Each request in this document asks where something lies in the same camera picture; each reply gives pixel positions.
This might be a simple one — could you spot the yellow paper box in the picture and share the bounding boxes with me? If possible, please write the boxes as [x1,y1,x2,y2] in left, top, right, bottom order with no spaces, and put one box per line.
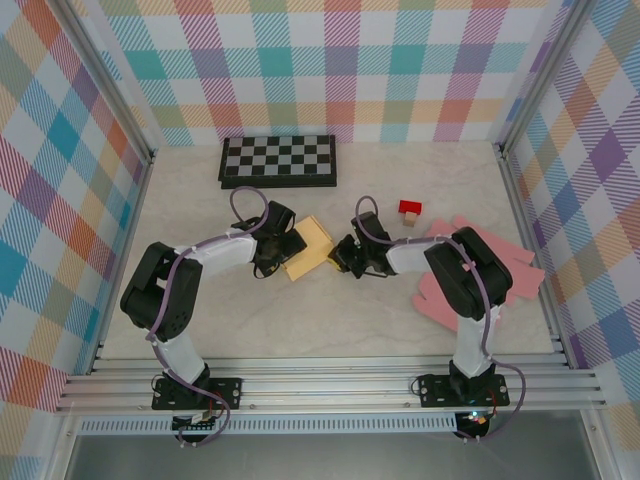
[279,215,335,284]

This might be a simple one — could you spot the pink paper box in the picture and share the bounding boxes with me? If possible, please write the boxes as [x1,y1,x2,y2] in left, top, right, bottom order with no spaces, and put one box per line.
[412,214,546,332]

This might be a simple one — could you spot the black folding chessboard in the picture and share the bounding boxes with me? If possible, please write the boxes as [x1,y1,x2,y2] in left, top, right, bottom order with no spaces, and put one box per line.
[217,134,340,191]

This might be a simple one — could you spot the small controller board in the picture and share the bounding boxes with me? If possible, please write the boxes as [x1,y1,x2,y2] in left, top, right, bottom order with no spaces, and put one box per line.
[458,409,490,430]
[172,410,220,432]

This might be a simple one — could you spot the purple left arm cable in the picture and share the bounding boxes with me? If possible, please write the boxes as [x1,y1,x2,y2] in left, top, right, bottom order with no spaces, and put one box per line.
[144,186,274,449]

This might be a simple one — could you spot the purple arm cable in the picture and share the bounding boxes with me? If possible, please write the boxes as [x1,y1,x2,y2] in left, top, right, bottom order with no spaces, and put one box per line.
[144,186,274,449]
[353,195,526,444]

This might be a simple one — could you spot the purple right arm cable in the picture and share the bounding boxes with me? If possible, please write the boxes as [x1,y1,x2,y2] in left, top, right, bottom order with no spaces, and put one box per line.
[353,195,526,444]

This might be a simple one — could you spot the aluminium mounting rail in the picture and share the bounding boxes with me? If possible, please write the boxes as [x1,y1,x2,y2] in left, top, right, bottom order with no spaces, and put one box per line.
[54,354,609,414]

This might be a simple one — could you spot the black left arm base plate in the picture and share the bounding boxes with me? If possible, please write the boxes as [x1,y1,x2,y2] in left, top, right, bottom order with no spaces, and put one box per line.
[151,377,245,412]

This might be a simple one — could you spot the aluminium side rail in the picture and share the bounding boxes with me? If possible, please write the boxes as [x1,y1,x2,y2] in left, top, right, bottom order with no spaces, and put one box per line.
[497,142,574,369]
[88,149,157,376]

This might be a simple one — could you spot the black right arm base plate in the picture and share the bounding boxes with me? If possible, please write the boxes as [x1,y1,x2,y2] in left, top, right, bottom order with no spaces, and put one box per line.
[416,373,511,409]

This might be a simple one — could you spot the slotted grey cable duct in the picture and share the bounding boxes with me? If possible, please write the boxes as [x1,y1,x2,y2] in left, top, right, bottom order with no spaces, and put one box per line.
[77,417,464,436]

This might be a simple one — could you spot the aluminium frame post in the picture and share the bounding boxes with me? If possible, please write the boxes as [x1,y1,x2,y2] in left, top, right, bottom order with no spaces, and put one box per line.
[57,0,157,166]
[492,0,589,156]

